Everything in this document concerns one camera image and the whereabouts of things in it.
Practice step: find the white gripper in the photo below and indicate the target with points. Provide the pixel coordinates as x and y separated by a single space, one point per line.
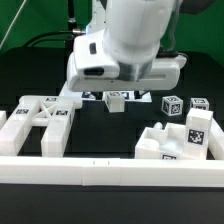
91 69

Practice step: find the white chair seat part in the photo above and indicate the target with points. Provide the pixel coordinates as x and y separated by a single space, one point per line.
161 142

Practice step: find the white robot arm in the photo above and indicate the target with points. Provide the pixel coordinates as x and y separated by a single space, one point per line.
124 54

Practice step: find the white front fence bar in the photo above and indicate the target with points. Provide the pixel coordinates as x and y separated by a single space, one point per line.
112 172

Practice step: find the white fence bar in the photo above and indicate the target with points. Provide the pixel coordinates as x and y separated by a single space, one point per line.
216 141
112 172
2 118

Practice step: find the white right fence bar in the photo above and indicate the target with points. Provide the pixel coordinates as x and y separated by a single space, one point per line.
216 141

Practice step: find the white left fence bar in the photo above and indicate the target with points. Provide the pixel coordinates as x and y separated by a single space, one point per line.
2 118

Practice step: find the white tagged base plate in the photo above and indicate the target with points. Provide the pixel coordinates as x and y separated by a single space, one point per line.
100 96

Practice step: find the white chair back frame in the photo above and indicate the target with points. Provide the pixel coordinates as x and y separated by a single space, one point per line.
55 113

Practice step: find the black vertical post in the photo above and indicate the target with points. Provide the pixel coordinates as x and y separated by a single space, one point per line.
71 12

